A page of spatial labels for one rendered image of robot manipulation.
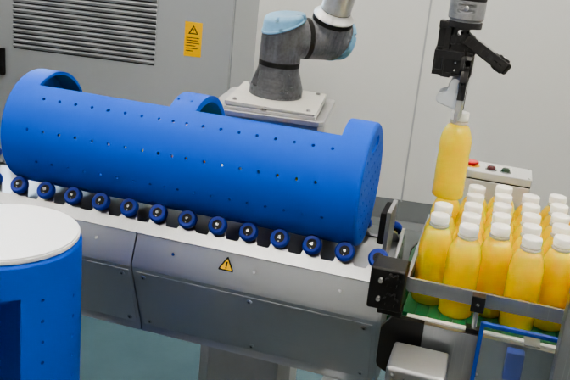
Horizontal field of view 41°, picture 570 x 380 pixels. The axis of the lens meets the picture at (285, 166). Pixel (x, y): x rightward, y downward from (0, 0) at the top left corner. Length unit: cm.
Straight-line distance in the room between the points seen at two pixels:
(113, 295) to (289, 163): 60
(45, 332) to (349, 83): 326
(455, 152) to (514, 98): 285
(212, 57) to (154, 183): 159
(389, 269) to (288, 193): 28
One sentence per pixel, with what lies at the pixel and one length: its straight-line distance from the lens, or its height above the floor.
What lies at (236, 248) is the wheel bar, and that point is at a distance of 176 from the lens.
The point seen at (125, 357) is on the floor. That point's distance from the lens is 310.
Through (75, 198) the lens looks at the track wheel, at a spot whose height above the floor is 96.
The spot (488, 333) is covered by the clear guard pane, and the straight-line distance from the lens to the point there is 154.
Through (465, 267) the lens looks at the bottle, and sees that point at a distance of 158.
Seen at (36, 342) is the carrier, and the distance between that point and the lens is 150.
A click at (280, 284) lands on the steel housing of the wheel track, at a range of 174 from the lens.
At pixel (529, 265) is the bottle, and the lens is 158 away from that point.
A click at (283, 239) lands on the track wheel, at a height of 96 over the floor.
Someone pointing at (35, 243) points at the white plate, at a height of 104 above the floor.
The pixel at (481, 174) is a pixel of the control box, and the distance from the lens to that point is 196.
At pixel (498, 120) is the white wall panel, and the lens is 455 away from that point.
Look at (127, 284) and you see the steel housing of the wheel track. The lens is 192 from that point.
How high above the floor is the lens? 162
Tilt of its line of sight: 17 degrees down
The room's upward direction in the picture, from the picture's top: 6 degrees clockwise
